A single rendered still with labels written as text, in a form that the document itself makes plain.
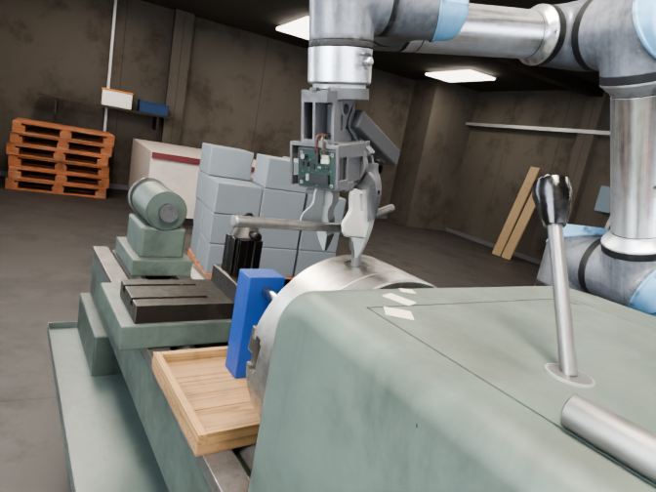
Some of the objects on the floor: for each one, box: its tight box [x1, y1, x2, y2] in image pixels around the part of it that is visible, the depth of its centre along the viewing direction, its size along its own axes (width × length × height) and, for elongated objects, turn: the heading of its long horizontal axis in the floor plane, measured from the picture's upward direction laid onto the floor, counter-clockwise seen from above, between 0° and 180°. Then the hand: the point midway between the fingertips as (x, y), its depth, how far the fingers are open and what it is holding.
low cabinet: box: [129, 138, 256, 226], centre depth 756 cm, size 197×244×92 cm
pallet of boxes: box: [187, 143, 347, 279], centre depth 462 cm, size 124×81×120 cm, turn 75°
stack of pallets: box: [5, 118, 115, 199], centre depth 724 cm, size 134×95×95 cm
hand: (344, 243), depth 65 cm, fingers open, 4 cm apart
